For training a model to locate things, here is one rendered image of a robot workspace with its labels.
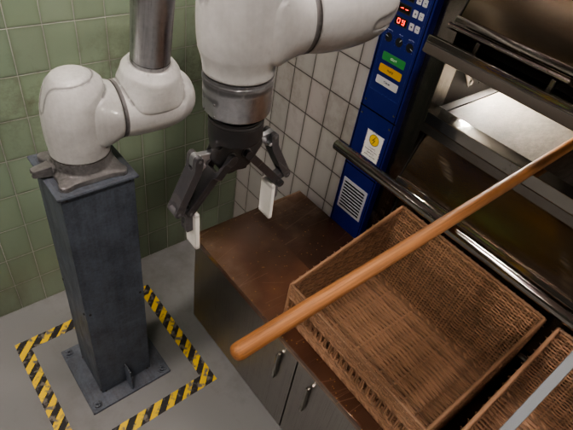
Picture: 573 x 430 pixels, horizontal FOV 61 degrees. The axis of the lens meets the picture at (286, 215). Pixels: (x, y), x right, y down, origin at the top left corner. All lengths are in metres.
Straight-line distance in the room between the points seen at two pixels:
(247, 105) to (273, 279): 1.14
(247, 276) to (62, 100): 0.82
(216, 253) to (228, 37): 1.26
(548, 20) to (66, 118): 1.15
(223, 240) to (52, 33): 0.87
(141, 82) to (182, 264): 1.37
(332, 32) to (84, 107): 0.77
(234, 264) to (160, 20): 0.86
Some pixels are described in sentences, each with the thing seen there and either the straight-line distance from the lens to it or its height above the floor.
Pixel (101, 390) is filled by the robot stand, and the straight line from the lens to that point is 2.12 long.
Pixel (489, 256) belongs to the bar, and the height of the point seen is 1.17.
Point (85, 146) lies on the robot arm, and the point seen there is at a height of 1.12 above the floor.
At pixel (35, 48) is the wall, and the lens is 1.79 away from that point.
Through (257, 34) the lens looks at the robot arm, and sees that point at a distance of 0.56.
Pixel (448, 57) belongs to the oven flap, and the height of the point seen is 1.41.
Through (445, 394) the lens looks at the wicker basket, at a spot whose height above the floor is 0.59.
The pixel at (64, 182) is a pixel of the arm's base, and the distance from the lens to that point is 1.37.
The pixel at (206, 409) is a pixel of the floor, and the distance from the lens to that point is 2.07.
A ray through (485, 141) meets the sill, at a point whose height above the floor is 1.18.
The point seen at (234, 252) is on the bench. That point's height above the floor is 0.58.
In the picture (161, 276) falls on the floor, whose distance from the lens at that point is 2.45.
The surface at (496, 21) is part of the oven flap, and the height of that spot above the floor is 1.49.
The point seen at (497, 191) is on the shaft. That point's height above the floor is 1.21.
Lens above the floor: 1.86
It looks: 41 degrees down
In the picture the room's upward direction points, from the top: 11 degrees clockwise
